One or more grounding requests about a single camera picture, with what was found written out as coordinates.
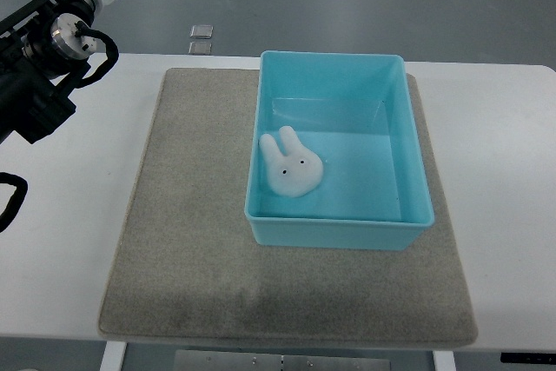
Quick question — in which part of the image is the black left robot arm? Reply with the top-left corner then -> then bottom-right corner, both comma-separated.
1,0 -> 119,143

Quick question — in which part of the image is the grey felt mat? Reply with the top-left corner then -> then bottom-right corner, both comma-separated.
98,69 -> 478,349

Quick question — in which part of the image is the white right table leg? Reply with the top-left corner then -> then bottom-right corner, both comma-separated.
433,351 -> 457,371

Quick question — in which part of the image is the white rabbit toy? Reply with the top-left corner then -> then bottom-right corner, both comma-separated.
259,126 -> 324,198

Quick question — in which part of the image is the white table leg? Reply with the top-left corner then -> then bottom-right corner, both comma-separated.
99,341 -> 127,371
433,351 -> 457,371

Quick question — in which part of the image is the blue plastic box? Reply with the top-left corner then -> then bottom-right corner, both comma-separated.
245,51 -> 435,250

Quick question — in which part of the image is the black sleeved cable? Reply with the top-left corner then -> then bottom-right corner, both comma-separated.
0,172 -> 29,233

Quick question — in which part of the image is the metal table base plate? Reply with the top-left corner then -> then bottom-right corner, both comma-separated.
173,350 -> 392,371

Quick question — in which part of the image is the lower silver floor plate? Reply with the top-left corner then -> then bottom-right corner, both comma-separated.
189,41 -> 212,56

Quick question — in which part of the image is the black table control panel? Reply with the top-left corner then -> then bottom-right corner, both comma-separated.
500,352 -> 556,365

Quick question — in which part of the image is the white left table leg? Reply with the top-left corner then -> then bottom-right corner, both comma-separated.
99,341 -> 127,371

